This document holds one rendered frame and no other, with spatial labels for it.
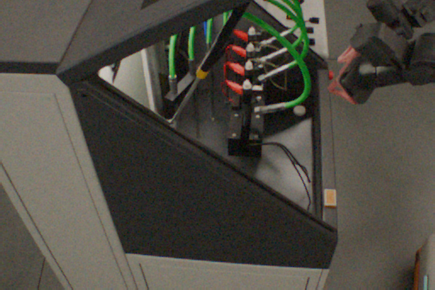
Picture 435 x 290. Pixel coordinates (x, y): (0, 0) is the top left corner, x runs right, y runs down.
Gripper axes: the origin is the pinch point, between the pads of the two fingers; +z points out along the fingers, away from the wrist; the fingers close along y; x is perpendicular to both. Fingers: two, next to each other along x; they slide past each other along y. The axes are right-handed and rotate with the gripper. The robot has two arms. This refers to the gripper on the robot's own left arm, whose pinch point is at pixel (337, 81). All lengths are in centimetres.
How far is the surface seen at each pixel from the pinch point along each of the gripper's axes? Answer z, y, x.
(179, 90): 48, 9, -14
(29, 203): 55, 59, -22
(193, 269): 52, 42, 25
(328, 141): 35.6, -9.3, 26.0
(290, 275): 37, 27, 43
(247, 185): 15.1, 25.1, 5.1
